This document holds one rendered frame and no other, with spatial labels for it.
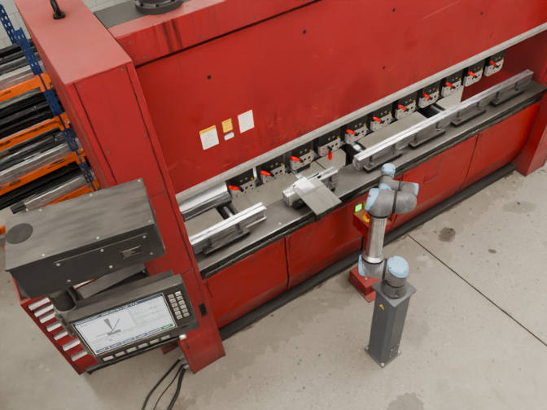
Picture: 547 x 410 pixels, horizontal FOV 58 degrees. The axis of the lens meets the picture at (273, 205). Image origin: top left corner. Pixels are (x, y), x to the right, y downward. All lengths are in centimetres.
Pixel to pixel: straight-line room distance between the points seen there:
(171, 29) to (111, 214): 79
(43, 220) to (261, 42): 122
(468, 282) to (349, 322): 95
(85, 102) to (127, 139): 24
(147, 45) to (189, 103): 36
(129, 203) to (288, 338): 206
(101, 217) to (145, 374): 202
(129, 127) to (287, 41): 89
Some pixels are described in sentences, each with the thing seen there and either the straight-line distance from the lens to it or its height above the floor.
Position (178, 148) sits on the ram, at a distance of 245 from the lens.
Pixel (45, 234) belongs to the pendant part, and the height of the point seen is 195.
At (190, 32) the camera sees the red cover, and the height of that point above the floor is 222.
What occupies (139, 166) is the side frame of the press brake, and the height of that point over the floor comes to 184.
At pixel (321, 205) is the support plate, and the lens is 300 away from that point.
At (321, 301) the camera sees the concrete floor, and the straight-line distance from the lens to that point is 377.
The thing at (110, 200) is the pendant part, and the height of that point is 195.
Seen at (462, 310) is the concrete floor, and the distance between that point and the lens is 387.
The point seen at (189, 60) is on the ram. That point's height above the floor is 209.
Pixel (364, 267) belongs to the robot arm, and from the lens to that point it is 275.
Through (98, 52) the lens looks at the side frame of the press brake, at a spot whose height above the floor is 230.
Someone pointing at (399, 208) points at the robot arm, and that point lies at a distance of 251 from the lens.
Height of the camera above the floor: 320
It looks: 47 degrees down
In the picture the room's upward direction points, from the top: 6 degrees counter-clockwise
